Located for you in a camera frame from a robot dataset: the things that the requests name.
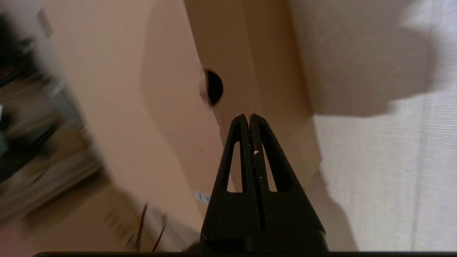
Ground brown cardboard shoe box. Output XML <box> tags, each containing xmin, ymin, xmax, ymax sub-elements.
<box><xmin>37</xmin><ymin>0</ymin><xmax>322</xmax><ymax>252</ymax></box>

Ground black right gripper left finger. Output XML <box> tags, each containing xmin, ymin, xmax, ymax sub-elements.
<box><xmin>200</xmin><ymin>114</ymin><xmax>257</xmax><ymax>252</ymax></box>

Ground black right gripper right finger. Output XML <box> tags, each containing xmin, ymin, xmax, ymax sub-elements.
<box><xmin>249</xmin><ymin>114</ymin><xmax>329</xmax><ymax>252</ymax></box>

